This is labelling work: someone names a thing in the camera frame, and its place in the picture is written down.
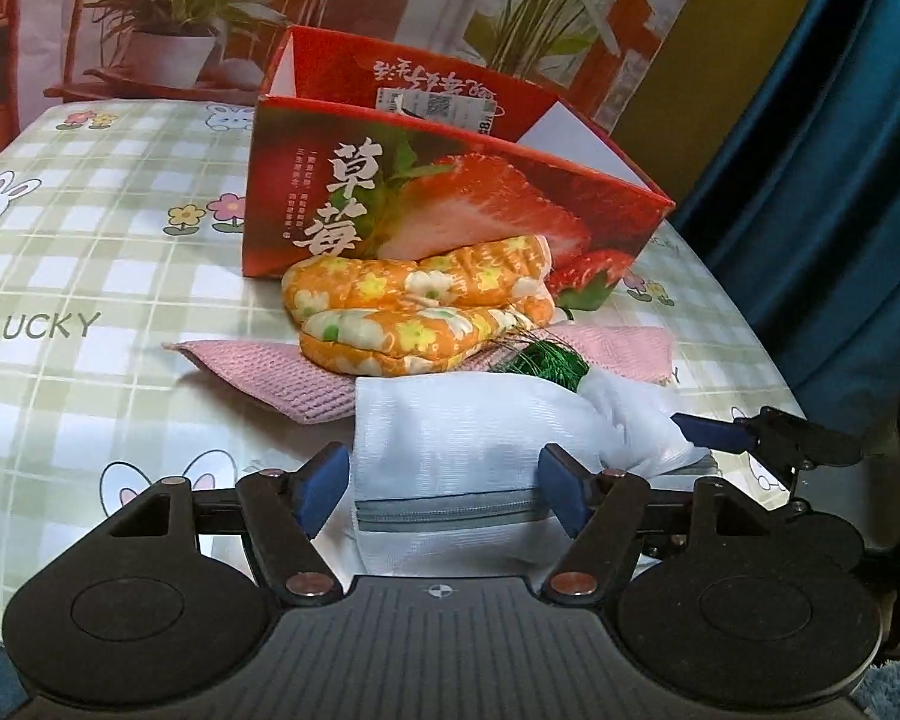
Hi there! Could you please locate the pink knitted cloth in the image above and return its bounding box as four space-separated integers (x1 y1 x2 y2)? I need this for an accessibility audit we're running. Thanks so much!
165 322 674 426

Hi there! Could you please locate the green thread tassel bundle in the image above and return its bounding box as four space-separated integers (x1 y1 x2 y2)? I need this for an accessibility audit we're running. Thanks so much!
489 338 590 392

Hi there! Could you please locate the white cloth with grey stripe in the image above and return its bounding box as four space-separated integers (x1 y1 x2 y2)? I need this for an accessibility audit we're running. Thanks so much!
317 367 717 582

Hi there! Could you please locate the printed living room backdrop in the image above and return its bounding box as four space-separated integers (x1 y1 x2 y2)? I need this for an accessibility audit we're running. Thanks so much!
0 0 688 151

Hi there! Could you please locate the orange floral oven mitt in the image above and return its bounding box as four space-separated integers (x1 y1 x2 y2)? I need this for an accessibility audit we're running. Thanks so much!
281 234 556 377

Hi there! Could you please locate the teal curtain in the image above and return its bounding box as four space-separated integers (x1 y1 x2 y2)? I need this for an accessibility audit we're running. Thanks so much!
673 0 900 434

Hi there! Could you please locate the checkered bunny tablecloth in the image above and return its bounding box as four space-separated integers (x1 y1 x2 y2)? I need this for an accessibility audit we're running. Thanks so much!
0 101 797 632

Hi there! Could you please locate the red strawberry cardboard box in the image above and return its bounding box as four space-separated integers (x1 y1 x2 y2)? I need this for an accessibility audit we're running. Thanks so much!
242 26 674 310

